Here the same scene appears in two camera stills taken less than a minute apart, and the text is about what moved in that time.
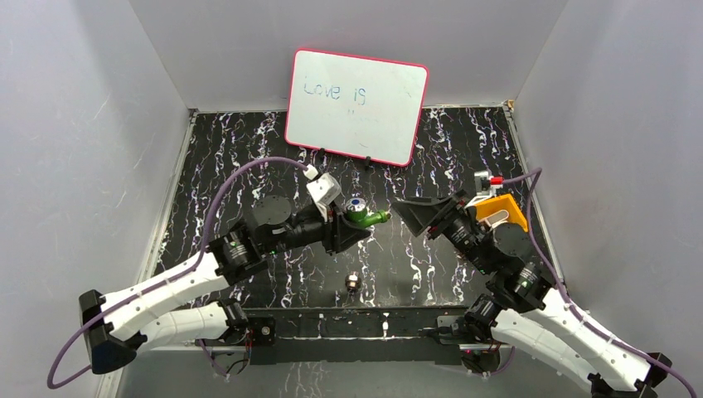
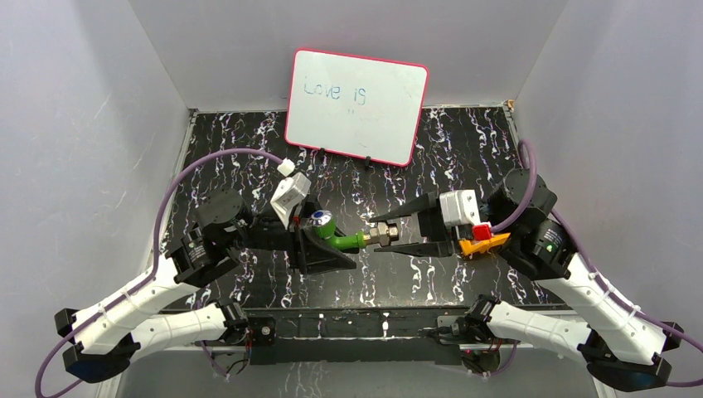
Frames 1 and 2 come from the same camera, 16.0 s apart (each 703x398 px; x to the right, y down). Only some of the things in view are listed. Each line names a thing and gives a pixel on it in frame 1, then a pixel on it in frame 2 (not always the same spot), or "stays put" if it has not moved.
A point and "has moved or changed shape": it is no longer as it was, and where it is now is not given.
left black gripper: (334, 234) → (299, 248)
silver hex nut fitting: (353, 281) → (383, 233)
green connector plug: (356, 211) has moved or changed shape
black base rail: (357, 334) stays put
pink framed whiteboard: (356, 106) stays put
